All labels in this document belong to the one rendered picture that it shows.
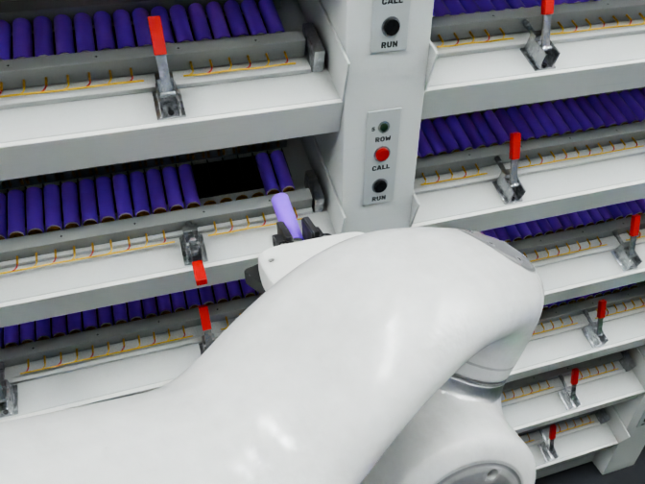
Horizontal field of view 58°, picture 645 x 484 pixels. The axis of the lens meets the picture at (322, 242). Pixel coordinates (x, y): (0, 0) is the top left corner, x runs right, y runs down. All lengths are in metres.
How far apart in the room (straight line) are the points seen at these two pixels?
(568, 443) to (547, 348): 0.41
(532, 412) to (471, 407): 1.01
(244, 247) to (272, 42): 0.24
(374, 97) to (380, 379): 0.47
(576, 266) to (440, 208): 0.34
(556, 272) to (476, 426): 0.76
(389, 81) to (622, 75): 0.32
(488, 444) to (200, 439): 0.15
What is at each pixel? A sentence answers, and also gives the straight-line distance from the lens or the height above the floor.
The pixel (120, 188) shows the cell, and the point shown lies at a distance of 0.77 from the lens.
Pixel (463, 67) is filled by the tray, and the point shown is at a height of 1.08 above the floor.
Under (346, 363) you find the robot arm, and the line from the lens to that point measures 0.22.
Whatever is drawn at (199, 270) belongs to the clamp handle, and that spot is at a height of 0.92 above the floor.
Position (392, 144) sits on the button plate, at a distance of 0.69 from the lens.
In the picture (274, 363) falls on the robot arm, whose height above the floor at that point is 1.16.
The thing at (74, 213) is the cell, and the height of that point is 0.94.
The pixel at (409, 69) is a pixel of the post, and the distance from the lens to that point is 0.66.
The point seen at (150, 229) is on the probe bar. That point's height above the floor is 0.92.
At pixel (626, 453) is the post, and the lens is 1.67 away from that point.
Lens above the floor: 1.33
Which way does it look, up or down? 37 degrees down
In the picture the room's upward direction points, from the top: straight up
